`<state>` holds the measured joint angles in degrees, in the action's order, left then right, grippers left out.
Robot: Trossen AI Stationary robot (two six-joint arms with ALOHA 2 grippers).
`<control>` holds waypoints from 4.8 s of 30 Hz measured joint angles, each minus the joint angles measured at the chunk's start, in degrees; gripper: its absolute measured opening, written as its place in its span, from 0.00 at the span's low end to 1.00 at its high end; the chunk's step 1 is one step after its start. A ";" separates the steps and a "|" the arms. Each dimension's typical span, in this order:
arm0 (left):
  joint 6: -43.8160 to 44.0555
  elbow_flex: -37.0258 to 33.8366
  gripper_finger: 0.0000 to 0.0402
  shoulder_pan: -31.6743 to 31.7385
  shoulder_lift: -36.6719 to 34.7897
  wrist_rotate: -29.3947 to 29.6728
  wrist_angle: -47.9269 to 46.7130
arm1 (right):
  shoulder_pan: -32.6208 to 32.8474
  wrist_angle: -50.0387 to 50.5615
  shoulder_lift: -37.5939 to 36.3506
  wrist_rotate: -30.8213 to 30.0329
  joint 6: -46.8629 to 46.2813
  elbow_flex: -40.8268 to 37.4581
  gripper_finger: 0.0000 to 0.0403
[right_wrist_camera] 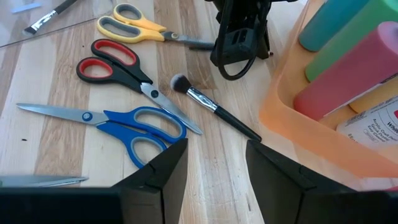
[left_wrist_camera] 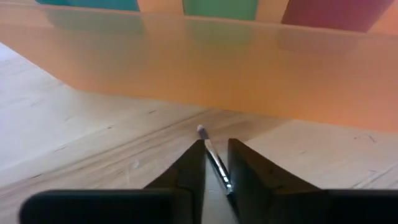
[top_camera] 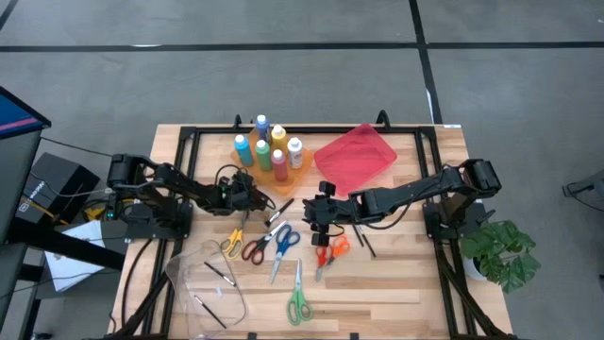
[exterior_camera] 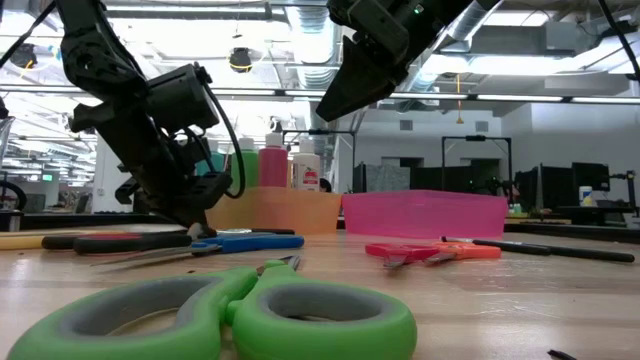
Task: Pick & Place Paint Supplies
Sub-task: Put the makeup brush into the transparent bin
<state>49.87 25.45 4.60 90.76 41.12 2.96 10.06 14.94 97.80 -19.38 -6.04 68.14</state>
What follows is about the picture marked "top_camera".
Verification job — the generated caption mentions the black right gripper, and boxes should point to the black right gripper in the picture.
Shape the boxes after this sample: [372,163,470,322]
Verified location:
[303,181,354,247]

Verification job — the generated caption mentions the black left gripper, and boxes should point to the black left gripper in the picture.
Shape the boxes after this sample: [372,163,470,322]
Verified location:
[224,173,277,216]

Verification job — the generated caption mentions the pink paint bottle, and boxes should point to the pink paint bottle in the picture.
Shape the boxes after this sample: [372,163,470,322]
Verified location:
[271,148,290,183]

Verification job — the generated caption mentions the yellow handled scissors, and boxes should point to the yellow handled scissors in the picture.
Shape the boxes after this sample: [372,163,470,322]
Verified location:
[219,207,252,261]

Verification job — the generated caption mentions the green paint bottle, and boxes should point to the green paint bottle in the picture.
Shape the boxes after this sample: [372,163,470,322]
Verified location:
[254,139,274,172]

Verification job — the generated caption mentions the small orange scissors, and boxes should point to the small orange scissors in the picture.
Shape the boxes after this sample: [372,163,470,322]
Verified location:
[324,234,352,266]

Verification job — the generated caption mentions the teal paint bottle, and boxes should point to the teal paint bottle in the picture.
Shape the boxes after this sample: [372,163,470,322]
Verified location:
[233,133,255,168]

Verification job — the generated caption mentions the blue handled scissors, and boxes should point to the blue handled scissors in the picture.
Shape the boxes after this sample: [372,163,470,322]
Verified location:
[269,224,302,285]

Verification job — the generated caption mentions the white paint bottle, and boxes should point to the white paint bottle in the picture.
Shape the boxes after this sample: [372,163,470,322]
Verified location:
[286,136,305,170]

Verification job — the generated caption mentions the yellow paint bottle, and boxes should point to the yellow paint bottle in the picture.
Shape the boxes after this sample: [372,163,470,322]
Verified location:
[270,124,289,155]

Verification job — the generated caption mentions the blue paint bottle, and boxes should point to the blue paint bottle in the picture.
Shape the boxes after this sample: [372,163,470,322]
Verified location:
[254,113,272,143]

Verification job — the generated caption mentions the orange translucent plastic bin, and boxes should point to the orange translucent plastic bin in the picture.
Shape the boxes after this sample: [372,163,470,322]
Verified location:
[229,123,315,198]

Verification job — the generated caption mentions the dark red black scissors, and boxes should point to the dark red black scissors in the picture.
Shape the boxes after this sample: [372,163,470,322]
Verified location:
[241,220,288,266]

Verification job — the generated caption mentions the pink translucent plastic bin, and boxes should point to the pink translucent plastic bin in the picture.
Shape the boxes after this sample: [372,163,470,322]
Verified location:
[313,122,399,197]

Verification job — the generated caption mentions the clear plastic bin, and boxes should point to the clear plastic bin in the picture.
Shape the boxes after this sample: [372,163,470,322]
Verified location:
[164,239,248,340]

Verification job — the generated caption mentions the green plant in white pot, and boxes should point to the green plant in white pot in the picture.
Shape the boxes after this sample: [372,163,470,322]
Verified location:
[458,219,543,295]

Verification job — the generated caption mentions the black stand beam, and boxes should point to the black stand beam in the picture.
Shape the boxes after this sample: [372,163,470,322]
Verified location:
[7,217,126,273]

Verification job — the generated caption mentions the black equipment box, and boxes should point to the black equipment box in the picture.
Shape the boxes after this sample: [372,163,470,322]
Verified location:
[16,151,102,226]

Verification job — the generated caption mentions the white paper sheet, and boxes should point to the white paper sheet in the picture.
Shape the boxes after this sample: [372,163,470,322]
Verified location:
[44,220,108,293]

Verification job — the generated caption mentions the monitor with blue screen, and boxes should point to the monitor with blue screen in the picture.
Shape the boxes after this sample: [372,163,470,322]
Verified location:
[0,85,52,247]

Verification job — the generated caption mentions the grey chair base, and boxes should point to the grey chair base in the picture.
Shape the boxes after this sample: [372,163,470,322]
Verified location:
[561,169,604,199]

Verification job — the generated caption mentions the green handled scissors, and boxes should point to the green handled scissors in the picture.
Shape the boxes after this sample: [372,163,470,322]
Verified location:
[286,257,315,327]

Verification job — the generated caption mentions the thick black cable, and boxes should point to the thick black cable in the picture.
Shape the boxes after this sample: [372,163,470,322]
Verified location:
[120,238,157,332]

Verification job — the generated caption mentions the thin black floor cable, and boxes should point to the thin black floor cable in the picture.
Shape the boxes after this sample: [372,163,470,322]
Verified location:
[40,135,114,162]

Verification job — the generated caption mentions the black floor cable loop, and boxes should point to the black floor cable loop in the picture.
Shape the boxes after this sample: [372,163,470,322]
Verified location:
[557,181,604,247]

